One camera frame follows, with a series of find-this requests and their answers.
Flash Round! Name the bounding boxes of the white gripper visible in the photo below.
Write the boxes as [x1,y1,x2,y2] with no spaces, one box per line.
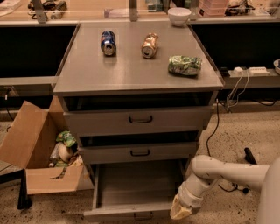
[170,183,203,220]

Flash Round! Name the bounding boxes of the grey bottom drawer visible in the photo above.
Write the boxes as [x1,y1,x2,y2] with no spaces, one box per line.
[84,159,186,223]

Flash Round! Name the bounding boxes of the grey drawer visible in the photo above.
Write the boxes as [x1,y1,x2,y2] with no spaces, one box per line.
[79,142,198,164]
[84,159,186,223]
[64,106,211,137]

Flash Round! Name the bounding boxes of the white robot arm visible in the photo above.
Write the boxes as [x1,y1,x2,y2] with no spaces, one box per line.
[170,155,280,224]

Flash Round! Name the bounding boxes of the grey top drawer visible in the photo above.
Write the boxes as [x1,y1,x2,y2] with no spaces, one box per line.
[64,106,211,137]

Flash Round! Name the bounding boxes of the grey middle drawer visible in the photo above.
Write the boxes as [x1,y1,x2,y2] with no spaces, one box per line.
[79,142,198,164]

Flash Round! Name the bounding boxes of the grey drawer cabinet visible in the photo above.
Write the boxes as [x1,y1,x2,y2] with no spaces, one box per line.
[52,20,225,187]

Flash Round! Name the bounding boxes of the black stand leg right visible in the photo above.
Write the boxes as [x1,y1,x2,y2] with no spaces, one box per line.
[244,147,256,165]

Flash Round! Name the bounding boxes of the black stand leg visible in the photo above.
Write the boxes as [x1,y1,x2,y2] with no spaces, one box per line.
[0,169,32,210]
[244,147,256,165]

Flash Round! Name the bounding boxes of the white round object in box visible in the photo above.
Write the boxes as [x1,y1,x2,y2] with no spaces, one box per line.
[59,144,73,163]

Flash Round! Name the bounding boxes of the green snack bag in box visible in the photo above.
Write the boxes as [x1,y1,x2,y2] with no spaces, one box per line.
[56,130,76,147]

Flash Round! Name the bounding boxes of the green chip bag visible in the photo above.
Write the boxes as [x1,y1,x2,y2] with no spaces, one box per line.
[168,55,202,76]

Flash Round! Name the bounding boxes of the black stand leg left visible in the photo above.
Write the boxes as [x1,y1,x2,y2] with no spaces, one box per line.
[0,169,32,210]

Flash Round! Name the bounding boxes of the white power strip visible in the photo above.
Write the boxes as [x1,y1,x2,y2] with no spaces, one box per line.
[233,66,270,76]

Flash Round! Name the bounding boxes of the brown cardboard box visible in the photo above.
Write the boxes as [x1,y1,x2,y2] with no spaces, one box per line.
[0,97,94,195]

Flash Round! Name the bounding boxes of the orange soda can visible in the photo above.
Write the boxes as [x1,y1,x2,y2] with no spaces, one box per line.
[141,33,158,59]

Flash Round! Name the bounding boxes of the blue soda can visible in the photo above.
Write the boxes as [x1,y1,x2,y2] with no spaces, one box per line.
[101,31,116,56]

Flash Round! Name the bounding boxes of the white bowl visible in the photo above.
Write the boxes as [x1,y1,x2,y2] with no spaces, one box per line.
[168,7,192,27]

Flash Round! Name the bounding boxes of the pink storage boxes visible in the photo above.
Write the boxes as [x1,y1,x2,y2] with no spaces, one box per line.
[199,0,228,17]

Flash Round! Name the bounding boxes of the black power cable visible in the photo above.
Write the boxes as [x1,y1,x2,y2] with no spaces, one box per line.
[206,99,250,194]

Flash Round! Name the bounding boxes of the white cables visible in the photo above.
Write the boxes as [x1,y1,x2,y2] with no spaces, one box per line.
[226,69,251,109]

